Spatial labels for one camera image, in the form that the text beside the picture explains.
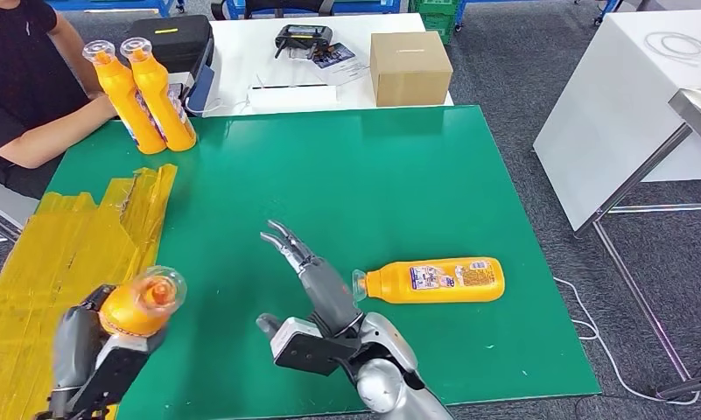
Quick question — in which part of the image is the blue metal shelf rack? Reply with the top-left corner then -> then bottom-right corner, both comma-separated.
228,0 -> 403,16
42,0 -> 186,16

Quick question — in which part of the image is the yellow plastic sheet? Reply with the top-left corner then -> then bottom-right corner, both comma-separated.
0,164 -> 179,420

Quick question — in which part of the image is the long white box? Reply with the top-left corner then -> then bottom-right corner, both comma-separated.
247,84 -> 339,116

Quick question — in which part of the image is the green plastic crate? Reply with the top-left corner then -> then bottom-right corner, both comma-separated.
420,13 -> 458,46
409,0 -> 462,17

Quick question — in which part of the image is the stainless steel table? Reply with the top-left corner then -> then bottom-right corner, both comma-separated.
574,87 -> 701,401

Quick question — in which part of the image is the white floor cable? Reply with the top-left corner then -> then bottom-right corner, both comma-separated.
554,277 -> 701,407

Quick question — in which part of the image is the black office chair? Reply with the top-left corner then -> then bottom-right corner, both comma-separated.
210,0 -> 337,19

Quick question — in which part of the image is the person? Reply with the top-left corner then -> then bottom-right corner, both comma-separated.
0,0 -> 119,201

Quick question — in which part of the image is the orange detergent bottle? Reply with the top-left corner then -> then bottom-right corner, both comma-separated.
119,37 -> 198,153
82,39 -> 169,156
351,257 -> 507,305
97,265 -> 187,340

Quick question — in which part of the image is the thin white charging cable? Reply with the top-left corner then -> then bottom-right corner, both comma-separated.
186,97 -> 253,116

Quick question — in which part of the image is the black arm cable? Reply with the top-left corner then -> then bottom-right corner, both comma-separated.
335,356 -> 366,389

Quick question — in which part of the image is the black remote controller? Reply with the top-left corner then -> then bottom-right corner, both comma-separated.
274,24 -> 333,60

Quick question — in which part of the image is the brown cardboard box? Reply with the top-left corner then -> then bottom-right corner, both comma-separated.
369,31 -> 454,109

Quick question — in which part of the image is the grey chair seat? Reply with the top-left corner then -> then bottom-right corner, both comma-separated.
0,168 -> 41,245

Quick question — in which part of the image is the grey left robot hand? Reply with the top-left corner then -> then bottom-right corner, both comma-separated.
51,283 -> 119,390

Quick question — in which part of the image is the black carrying case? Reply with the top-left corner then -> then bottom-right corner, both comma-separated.
128,14 -> 215,76

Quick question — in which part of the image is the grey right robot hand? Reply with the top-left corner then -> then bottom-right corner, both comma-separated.
259,219 -> 364,339

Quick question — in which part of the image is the white table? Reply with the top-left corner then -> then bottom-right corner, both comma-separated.
532,10 -> 701,233
130,13 -> 454,120

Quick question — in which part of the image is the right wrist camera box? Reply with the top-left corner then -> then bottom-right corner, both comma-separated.
269,317 -> 366,378

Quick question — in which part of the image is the printed booklet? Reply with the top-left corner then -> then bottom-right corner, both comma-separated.
309,42 -> 369,87

